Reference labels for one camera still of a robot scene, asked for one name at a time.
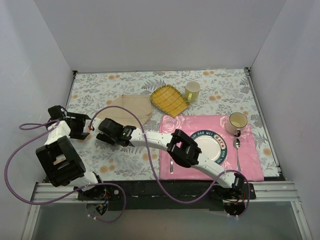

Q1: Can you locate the beige cloth napkin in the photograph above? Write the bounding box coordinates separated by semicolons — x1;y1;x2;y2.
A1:
97;94;153;128

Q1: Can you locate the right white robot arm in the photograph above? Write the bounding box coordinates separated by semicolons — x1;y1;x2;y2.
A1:
96;123;245;199

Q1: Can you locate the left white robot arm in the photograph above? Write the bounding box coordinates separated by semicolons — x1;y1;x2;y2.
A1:
35;106;107;200

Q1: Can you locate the floral tablecloth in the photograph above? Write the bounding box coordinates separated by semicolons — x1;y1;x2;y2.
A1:
66;69;280;181

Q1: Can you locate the yellow woven bamboo tray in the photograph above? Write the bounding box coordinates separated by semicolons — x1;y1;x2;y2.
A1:
150;84;190;118

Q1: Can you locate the silver fork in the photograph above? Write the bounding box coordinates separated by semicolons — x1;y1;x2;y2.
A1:
169;158;174;174

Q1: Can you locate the yellow green mug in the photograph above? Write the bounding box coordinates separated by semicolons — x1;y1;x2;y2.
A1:
185;80;201;103

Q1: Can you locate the green rimmed white plate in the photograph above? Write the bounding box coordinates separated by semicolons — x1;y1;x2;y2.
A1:
190;130;228;165

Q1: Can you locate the pink mug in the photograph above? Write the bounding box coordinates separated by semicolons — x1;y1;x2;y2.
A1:
225;112;248;138

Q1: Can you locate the silver spoon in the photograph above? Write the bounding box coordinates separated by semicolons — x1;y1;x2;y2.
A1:
233;138;241;172

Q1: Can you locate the pink placemat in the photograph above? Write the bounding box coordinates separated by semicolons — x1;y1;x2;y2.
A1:
159;115;264;182

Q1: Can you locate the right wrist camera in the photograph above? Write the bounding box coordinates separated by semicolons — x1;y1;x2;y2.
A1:
98;118;124;136

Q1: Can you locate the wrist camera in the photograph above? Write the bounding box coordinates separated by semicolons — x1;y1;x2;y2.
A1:
48;105;66;121
98;118;124;136

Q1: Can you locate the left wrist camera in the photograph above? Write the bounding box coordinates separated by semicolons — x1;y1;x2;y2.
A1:
48;105;66;121

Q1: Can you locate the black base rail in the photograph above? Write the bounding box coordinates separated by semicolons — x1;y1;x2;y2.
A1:
77;179;256;211

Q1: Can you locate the aluminium frame rail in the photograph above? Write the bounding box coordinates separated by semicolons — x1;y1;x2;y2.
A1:
31;181;301;202

